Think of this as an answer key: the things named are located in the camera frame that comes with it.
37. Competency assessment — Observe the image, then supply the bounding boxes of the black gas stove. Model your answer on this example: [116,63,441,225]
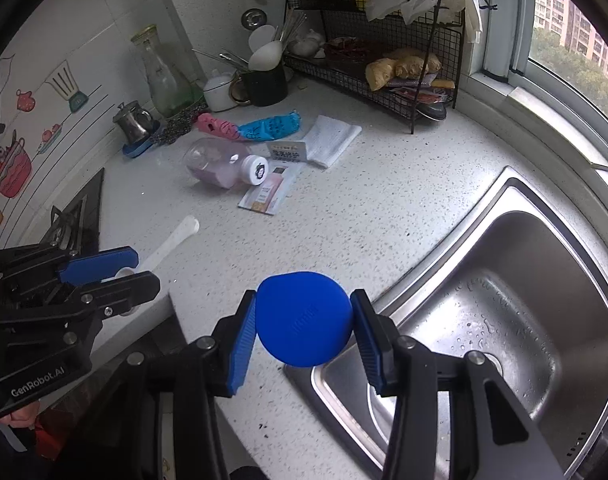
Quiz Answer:
[40,169,104,256]

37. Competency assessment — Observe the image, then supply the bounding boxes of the blue round lid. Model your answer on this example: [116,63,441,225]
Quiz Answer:
[256,271,353,367]

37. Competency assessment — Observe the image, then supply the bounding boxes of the blue saucer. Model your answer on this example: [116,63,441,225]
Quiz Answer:
[121,120,162,159]

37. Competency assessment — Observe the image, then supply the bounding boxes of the white cloth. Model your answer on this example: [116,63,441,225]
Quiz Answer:
[302,115,362,169]

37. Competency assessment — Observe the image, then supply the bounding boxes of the person left hand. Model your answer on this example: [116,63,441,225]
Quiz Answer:
[0,401,40,428]

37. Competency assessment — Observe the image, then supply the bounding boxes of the clear bottle pink liquid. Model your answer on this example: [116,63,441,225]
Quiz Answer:
[182,138,269,188]

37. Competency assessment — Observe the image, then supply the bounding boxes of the black wire rack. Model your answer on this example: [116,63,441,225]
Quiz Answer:
[285,0,466,124]

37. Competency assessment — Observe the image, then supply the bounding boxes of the white plastic spoon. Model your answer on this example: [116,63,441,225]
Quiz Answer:
[115,216,200,278]

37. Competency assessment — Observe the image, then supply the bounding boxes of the dark green utensil mug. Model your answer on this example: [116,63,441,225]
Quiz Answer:
[241,63,287,106]

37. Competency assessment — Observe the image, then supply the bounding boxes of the white lidded jar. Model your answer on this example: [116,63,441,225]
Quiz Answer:
[203,70,238,113]

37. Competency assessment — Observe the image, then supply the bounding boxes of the pink and blue plastic bag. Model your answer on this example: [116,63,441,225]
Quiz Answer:
[194,112,301,142]

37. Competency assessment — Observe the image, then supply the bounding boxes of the small white card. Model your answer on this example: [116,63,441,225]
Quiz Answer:
[266,140,308,162]

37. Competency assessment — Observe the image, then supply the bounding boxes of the steel teapot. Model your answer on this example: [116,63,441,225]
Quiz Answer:
[113,101,159,144]

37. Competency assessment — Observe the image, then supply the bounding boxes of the metal scouring pad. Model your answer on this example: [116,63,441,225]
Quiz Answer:
[152,100,208,145]

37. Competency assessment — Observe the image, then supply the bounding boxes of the white rice paddle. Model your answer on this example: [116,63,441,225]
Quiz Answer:
[247,25,282,72]

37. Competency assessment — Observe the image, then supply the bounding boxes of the pink paper leaflet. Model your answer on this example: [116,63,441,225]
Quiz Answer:
[238,159,305,216]

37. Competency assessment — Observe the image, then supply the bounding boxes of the glass carafe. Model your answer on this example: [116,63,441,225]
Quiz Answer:
[131,24,195,118]

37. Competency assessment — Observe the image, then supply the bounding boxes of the steel sink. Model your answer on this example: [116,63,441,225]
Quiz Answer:
[283,167,608,480]

